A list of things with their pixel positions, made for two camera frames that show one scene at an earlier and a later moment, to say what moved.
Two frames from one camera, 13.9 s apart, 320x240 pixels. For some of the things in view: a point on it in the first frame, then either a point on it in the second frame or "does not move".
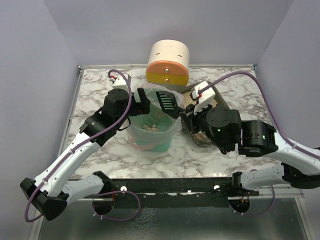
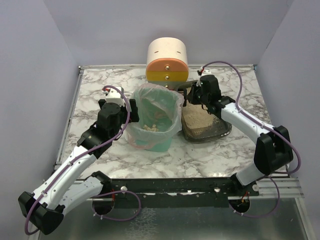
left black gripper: x=136 y=107 → x=133 y=110
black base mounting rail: x=174 y=192 does not move
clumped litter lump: x=153 y=128 does not move
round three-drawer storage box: x=168 y=64 does not move
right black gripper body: x=189 y=116 → x=191 y=93
